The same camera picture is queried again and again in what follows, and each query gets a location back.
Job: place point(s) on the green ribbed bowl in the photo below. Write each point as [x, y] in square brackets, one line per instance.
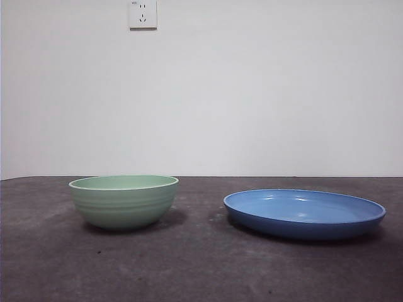
[122, 207]

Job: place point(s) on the blue round plate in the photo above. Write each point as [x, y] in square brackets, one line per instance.
[302, 226]

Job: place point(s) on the white wall socket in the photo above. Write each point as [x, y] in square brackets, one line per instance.
[143, 15]

